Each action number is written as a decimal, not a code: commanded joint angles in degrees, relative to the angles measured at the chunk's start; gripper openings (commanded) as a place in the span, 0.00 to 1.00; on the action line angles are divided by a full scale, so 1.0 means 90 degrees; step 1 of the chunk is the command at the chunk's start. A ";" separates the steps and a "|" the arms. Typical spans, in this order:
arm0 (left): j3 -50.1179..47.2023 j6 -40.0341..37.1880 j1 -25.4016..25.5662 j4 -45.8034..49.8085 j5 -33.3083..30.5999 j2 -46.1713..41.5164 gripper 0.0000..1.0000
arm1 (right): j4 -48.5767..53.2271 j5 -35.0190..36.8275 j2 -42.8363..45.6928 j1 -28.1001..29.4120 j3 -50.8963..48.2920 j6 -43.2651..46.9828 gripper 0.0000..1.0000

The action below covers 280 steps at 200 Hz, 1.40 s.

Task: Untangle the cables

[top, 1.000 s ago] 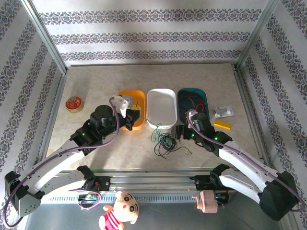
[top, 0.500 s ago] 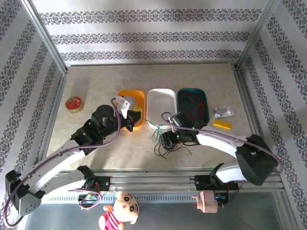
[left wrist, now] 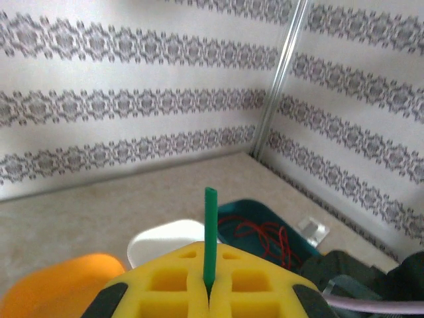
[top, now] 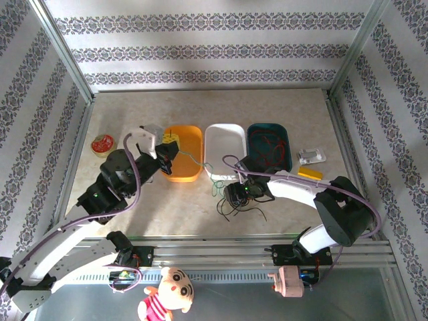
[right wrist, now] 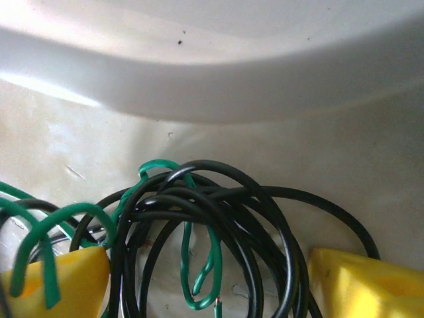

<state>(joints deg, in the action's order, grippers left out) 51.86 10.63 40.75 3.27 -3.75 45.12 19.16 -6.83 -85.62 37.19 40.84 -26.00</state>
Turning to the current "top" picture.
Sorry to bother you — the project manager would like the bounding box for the thin green cable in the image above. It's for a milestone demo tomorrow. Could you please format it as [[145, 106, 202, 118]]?
[[177, 149, 225, 197]]

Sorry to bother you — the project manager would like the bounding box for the orange plastic bin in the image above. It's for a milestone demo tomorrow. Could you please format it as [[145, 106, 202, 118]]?
[[160, 124, 204, 183]]

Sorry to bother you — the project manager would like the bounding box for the white plastic bin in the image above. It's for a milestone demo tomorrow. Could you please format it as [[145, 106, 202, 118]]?
[[203, 123, 248, 180]]

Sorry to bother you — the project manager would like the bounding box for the yellow block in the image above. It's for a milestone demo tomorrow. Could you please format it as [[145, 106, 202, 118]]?
[[297, 167, 324, 181]]

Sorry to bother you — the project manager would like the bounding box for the teal plastic bin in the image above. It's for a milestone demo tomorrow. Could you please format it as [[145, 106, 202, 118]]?
[[246, 122, 294, 173]]

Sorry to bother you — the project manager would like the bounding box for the clear plastic packet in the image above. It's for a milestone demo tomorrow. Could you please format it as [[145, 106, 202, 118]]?
[[297, 146, 327, 165]]

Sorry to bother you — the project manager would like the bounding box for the slotted metal strip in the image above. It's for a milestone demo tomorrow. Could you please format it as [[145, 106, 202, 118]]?
[[41, 270, 385, 286]]

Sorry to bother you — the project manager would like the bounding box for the pink toy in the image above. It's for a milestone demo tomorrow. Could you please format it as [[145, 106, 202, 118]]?
[[267, 265, 306, 298]]

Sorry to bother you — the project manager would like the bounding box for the small circuit board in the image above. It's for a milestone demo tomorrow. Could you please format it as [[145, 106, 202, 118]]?
[[299, 269, 320, 285], [108, 270, 140, 285]]

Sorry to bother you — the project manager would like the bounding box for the plush doll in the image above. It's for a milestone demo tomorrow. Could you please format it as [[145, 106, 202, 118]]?
[[137, 266, 195, 321]]

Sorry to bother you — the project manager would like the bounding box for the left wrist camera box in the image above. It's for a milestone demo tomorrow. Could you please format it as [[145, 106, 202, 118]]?
[[128, 123, 165, 160]]

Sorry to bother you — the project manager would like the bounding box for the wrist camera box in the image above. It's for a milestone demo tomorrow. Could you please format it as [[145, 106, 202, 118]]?
[[128, 123, 165, 160], [235, 154, 267, 178]]

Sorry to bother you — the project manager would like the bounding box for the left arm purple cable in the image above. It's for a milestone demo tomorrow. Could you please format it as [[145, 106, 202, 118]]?
[[0, 132, 144, 295]]

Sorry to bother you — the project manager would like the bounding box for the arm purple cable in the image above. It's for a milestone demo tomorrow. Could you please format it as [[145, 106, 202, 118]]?
[[0, 132, 144, 295], [222, 154, 383, 292]]

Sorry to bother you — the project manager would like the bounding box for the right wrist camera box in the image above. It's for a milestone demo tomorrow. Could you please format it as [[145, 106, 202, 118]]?
[[235, 154, 267, 178]]

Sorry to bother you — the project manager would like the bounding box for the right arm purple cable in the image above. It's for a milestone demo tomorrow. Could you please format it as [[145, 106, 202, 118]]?
[[222, 154, 383, 292]]

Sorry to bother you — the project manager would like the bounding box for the aluminium side rail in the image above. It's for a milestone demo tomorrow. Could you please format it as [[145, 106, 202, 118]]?
[[46, 100, 96, 237], [324, 90, 381, 240]]

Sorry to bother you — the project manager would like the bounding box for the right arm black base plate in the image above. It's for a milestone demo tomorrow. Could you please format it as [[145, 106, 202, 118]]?
[[271, 243, 334, 268]]

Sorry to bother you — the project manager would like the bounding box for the aluminium front rail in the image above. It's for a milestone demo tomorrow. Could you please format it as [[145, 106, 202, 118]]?
[[31, 233, 399, 269]]

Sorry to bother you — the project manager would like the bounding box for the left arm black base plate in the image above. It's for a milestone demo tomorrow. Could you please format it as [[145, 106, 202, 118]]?
[[100, 245, 155, 268]]

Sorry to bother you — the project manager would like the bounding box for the aluminium corner post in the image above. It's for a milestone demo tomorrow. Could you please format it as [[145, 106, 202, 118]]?
[[28, 0, 96, 104], [326, 0, 392, 100]]

